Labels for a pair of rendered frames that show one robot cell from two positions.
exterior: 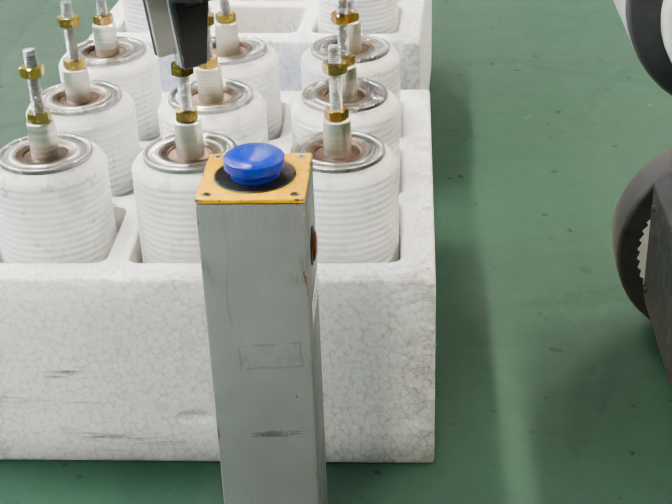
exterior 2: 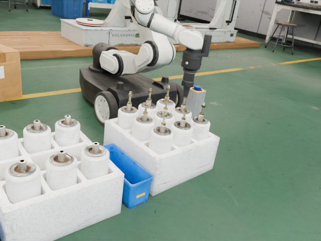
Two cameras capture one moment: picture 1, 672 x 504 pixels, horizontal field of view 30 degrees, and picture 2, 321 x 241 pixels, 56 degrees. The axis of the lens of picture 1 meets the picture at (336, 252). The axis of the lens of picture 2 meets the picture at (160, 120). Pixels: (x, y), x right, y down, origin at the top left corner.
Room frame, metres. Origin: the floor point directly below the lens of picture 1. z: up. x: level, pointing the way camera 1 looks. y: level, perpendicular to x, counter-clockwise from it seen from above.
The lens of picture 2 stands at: (2.00, 0.93, 0.80)
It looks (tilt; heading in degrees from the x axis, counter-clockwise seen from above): 25 degrees down; 221
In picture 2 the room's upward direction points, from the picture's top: 8 degrees clockwise
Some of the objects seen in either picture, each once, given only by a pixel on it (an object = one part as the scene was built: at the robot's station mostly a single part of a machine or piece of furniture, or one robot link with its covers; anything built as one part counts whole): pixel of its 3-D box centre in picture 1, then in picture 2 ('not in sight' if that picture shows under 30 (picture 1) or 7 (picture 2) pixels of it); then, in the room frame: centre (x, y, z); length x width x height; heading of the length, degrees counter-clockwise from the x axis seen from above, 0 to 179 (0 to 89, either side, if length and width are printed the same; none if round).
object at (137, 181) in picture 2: not in sight; (120, 174); (1.31, 0.15, 0.06); 0.30 x 0.11 x 0.12; 85
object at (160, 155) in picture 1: (190, 153); (182, 110); (0.92, 0.11, 0.25); 0.08 x 0.08 x 0.01
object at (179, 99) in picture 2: not in sight; (172, 96); (0.49, -0.32, 0.10); 0.20 x 0.05 x 0.20; 86
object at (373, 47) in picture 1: (350, 49); (128, 109); (1.14, -0.02, 0.25); 0.08 x 0.08 x 0.01
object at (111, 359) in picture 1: (224, 256); (159, 145); (1.03, 0.11, 0.09); 0.39 x 0.39 x 0.18; 86
